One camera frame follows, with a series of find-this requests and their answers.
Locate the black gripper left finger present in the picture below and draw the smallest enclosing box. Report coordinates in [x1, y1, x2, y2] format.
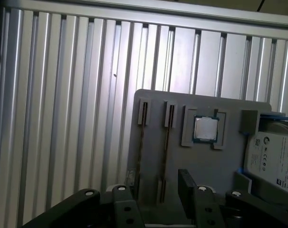
[22, 168, 144, 228]

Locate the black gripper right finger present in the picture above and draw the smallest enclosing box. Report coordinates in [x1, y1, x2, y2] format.
[178, 168, 288, 228]

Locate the grey plastic parts rack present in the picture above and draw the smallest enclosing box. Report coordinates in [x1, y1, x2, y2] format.
[126, 89, 288, 228]

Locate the silver CPU chip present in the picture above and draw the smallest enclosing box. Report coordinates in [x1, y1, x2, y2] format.
[193, 115, 220, 143]

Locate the hard disk in blue carrier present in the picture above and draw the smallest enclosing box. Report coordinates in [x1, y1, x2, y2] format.
[235, 111, 288, 199]

